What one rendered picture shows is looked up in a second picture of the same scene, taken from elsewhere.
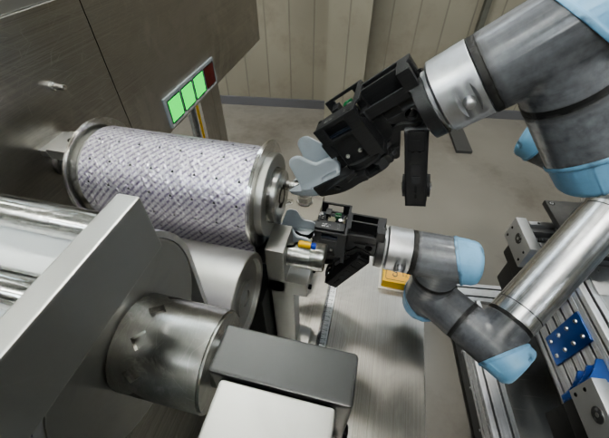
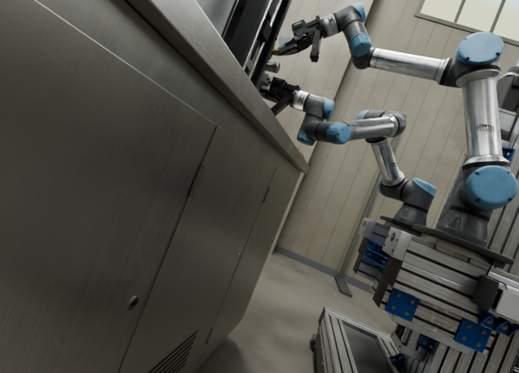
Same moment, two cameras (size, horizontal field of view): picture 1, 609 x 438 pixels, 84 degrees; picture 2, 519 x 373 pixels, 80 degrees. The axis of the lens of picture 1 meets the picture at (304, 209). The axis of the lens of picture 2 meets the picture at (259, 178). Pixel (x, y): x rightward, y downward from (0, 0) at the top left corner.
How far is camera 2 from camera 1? 1.20 m
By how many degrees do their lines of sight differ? 45
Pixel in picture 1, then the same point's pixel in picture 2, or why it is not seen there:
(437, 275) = (315, 103)
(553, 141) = (349, 32)
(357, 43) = not seen: hidden behind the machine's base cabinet
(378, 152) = (306, 32)
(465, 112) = (330, 22)
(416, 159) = (316, 38)
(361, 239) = (289, 88)
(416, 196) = (314, 52)
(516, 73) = (340, 14)
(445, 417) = not seen: outside the picture
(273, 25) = not seen: hidden behind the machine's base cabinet
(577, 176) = (354, 38)
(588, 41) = (353, 9)
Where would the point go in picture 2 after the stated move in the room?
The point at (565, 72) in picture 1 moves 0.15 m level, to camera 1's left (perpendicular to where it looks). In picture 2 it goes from (349, 14) to (312, 0)
